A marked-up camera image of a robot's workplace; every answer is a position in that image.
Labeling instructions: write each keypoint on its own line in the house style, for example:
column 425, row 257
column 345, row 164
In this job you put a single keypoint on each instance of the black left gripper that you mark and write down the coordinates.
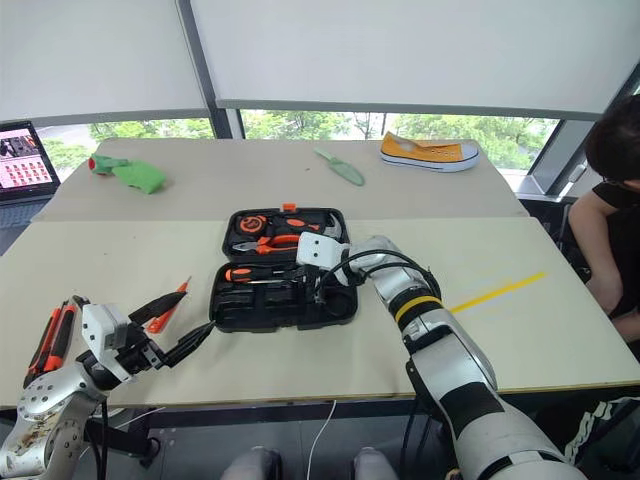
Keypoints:
column 135, row 350

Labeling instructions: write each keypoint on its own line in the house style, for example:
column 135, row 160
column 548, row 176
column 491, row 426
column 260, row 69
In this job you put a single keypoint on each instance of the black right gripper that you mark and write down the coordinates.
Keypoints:
column 320, row 287

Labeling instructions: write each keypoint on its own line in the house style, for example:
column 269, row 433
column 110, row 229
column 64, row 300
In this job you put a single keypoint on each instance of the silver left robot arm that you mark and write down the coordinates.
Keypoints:
column 45, row 405

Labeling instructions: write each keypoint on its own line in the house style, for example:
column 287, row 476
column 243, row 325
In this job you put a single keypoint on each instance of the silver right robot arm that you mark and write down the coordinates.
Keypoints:
column 450, row 360

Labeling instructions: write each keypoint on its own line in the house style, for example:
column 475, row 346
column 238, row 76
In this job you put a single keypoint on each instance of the black plastic tool case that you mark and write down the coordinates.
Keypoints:
column 280, row 315

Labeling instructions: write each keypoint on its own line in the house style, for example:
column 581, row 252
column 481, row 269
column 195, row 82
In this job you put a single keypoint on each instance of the silver claw hammer head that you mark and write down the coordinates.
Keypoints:
column 336, row 225

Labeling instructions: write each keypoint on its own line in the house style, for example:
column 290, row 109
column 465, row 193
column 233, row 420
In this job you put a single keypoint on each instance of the orange black utility knife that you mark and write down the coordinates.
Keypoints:
column 300, row 223

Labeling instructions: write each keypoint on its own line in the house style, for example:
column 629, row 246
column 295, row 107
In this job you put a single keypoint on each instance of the orange black tape measure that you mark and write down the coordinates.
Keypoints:
column 251, row 223

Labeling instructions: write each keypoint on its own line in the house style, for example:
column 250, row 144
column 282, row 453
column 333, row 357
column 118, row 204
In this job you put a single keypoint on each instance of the green plastic trowel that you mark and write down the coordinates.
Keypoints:
column 345, row 170

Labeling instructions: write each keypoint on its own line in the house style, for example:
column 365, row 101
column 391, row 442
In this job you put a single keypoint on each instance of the green toy with red part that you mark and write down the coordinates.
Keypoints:
column 137, row 176

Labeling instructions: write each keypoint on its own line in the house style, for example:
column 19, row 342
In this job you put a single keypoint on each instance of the yellow canvas sneaker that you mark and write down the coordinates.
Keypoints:
column 425, row 152

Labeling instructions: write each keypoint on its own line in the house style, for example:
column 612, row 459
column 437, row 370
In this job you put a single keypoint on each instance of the yellow tape strip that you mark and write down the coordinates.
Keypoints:
column 500, row 292

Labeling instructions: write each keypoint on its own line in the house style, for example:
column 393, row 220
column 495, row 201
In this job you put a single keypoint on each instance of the grey rounded shape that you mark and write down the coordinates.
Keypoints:
column 375, row 465

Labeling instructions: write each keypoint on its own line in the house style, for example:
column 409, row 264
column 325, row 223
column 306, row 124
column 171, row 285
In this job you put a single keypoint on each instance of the open laptop computer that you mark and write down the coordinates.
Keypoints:
column 22, row 160

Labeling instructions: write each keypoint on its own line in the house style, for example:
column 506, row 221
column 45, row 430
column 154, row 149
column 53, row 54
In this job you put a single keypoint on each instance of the black chair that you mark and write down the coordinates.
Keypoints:
column 560, row 225

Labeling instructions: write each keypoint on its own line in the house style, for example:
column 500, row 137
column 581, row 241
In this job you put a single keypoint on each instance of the white roller blind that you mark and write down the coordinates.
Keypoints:
column 90, row 55
column 410, row 50

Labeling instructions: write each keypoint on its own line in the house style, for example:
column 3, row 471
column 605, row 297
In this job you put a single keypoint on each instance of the black white striped garment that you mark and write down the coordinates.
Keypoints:
column 600, row 430

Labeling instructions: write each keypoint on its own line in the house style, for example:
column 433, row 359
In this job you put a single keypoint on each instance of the person in black shirt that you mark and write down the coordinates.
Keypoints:
column 615, row 150

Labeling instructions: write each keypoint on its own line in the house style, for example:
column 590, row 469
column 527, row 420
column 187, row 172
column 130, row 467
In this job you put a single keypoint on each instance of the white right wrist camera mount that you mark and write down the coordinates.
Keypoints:
column 320, row 250

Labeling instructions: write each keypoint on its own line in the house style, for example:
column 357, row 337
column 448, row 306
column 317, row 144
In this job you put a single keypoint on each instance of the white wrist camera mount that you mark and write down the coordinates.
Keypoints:
column 102, row 325
column 320, row 250

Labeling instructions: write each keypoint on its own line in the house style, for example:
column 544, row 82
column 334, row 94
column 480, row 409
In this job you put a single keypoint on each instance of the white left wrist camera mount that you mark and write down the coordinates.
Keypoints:
column 102, row 325

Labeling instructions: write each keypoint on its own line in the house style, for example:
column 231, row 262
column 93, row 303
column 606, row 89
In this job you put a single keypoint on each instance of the grey window frame post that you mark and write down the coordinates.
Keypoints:
column 220, row 120

